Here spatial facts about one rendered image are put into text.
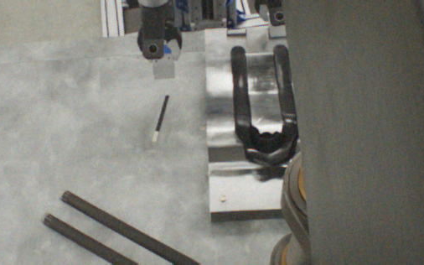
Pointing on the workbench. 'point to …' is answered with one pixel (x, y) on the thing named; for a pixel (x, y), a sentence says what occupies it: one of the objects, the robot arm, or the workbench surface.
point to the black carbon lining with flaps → (261, 152)
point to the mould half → (230, 166)
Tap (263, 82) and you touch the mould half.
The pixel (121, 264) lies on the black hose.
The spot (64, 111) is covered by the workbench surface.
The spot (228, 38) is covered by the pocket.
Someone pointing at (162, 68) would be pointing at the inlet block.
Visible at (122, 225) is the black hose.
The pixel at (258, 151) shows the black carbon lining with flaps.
